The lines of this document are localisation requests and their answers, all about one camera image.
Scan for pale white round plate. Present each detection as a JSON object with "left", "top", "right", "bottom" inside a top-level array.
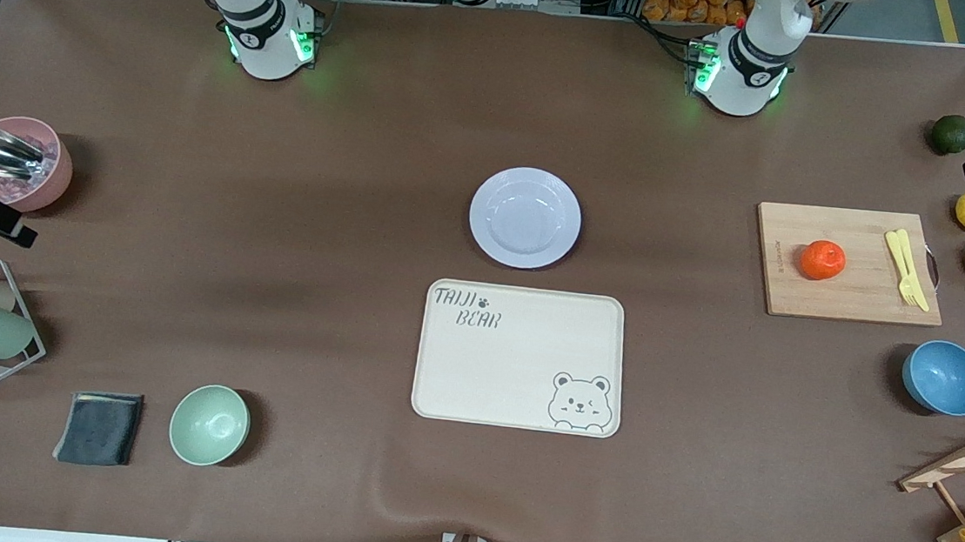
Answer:
[{"left": 464, "top": 162, "right": 586, "bottom": 274}]

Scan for dark green round fruit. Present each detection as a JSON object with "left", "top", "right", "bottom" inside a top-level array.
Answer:
[{"left": 929, "top": 112, "right": 965, "bottom": 157}]

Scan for pink bowl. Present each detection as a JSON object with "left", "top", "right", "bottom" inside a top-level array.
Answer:
[{"left": 0, "top": 115, "right": 77, "bottom": 217}]

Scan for yellow plastic knife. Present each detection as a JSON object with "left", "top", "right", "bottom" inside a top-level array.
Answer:
[{"left": 889, "top": 228, "right": 937, "bottom": 313}]

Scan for yellow plastic fork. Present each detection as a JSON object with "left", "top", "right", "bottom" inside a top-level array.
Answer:
[{"left": 880, "top": 230, "right": 927, "bottom": 308}]

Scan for dark grey folded cloth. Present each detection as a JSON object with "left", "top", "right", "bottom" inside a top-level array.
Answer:
[{"left": 51, "top": 388, "right": 145, "bottom": 471}]

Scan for blue bowl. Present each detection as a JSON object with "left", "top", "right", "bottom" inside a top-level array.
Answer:
[{"left": 898, "top": 337, "right": 965, "bottom": 418}]

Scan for wooden cutting board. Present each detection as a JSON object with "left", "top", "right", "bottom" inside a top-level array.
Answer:
[{"left": 747, "top": 200, "right": 952, "bottom": 331}]

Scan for brown table cover mat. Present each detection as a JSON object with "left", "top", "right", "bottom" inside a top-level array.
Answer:
[{"left": 0, "top": 0, "right": 965, "bottom": 542}]

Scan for pale green bowl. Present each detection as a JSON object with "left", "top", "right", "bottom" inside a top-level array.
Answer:
[{"left": 166, "top": 380, "right": 254, "bottom": 471}]

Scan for pile of orange fruit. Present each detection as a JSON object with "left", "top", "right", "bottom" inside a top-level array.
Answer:
[{"left": 641, "top": 0, "right": 752, "bottom": 30}]

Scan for cream tray with bear print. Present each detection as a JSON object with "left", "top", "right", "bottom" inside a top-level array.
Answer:
[{"left": 409, "top": 277, "right": 633, "bottom": 440}]

